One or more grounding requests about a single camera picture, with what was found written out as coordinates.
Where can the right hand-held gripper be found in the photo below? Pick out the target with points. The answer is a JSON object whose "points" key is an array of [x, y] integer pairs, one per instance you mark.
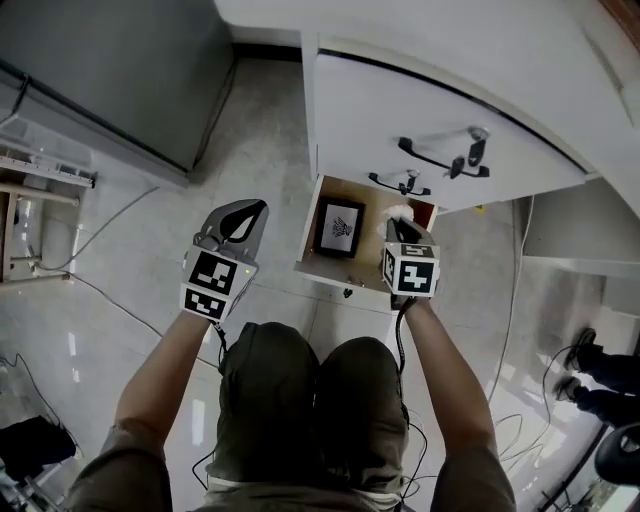
{"points": [[412, 275]]}

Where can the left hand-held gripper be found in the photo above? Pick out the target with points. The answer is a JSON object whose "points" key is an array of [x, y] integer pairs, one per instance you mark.
{"points": [[220, 280]]}

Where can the white wooden drawer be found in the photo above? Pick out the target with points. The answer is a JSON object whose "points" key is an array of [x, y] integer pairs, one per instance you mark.
{"points": [[372, 240]]}

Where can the white item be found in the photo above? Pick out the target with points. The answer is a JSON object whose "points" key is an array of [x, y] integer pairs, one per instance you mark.
{"points": [[397, 211]]}

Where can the person's left forearm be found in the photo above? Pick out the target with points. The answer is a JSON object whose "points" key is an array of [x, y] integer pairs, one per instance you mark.
{"points": [[160, 370]]}

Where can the person's right forearm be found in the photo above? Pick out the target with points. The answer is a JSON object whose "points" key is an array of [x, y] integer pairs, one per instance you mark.
{"points": [[447, 370]]}

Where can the black drawer knob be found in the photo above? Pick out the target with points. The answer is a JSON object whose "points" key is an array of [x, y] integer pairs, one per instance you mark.
{"points": [[347, 293]]}

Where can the white drawer cabinet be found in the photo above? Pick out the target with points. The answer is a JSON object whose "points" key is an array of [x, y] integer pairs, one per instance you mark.
{"points": [[380, 105]]}

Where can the person's legs in olive shorts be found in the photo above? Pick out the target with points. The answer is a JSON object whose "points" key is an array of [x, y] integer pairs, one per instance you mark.
{"points": [[310, 400]]}

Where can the white desk panel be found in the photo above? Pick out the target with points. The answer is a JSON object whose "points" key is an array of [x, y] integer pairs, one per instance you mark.
{"points": [[580, 240]]}

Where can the person's olive shirt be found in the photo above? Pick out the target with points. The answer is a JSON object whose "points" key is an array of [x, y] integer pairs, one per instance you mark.
{"points": [[125, 475]]}

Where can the clear plastic box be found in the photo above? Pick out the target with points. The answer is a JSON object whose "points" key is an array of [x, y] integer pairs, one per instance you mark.
{"points": [[35, 145]]}

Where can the grey metal cabinet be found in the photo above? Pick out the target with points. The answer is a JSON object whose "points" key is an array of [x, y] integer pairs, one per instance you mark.
{"points": [[125, 70]]}

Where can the black bag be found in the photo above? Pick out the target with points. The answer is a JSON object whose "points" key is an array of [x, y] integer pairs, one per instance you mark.
{"points": [[32, 445]]}

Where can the black office chair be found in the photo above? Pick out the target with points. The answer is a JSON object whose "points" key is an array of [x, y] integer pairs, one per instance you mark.
{"points": [[620, 452]]}

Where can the black picture frame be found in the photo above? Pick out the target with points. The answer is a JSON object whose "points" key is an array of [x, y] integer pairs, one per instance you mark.
{"points": [[340, 227]]}

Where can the wooden frame stand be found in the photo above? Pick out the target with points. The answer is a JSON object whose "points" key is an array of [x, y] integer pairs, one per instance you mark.
{"points": [[15, 235]]}

